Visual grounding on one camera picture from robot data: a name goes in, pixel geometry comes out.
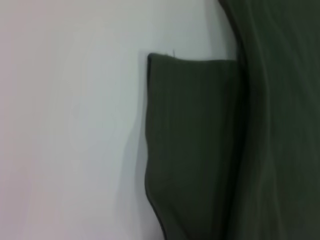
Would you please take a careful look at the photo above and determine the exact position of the dark green FREE t-shirt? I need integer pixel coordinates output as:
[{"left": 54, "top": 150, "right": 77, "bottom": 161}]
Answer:
[{"left": 144, "top": 0, "right": 320, "bottom": 240}]

